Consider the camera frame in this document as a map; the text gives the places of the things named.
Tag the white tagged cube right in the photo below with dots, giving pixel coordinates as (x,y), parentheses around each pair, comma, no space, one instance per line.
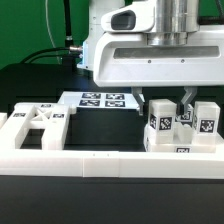
(186,118)

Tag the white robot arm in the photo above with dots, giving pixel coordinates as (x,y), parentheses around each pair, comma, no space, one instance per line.
(98,8)

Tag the white marker sheet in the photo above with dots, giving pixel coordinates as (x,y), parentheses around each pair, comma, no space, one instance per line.
(99,100)

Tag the white U-shaped fence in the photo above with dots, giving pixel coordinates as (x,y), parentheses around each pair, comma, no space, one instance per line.
(108,164)

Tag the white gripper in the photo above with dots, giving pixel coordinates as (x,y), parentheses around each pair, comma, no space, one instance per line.
(159,43)

